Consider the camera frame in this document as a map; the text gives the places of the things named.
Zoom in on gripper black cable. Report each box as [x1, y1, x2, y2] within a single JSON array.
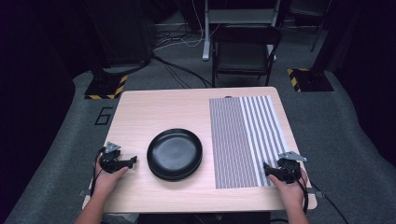
[[90, 147, 106, 198], [290, 167, 310, 215]]

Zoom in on thin black floor cable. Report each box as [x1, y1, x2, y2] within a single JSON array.
[[309, 180, 350, 224]]

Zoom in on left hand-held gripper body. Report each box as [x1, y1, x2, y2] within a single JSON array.
[[99, 142, 126, 175]]

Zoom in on person's left hand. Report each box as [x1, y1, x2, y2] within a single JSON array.
[[92, 156, 130, 198]]

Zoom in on black cabinet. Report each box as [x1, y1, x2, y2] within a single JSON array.
[[83, 0, 157, 68]]

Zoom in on person's right hand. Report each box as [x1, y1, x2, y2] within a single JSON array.
[[267, 169, 309, 208]]

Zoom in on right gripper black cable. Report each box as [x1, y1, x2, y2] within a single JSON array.
[[290, 167, 310, 215]]

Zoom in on black folding chair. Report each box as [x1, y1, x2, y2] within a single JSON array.
[[210, 24, 283, 89]]

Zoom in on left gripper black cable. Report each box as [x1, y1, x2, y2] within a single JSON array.
[[90, 147, 106, 198]]

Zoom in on black hazard-striped stand base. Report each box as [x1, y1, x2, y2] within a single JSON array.
[[286, 67, 335, 93], [84, 73, 129, 101]]

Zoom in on thick black floor cable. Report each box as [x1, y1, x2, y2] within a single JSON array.
[[102, 52, 213, 90]]

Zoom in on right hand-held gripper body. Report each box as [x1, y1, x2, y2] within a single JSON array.
[[276, 150, 308, 185]]

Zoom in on grey striped placemat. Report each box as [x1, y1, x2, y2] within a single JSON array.
[[208, 94, 290, 189]]

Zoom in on white floor cables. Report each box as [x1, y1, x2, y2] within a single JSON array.
[[153, 0, 213, 51]]

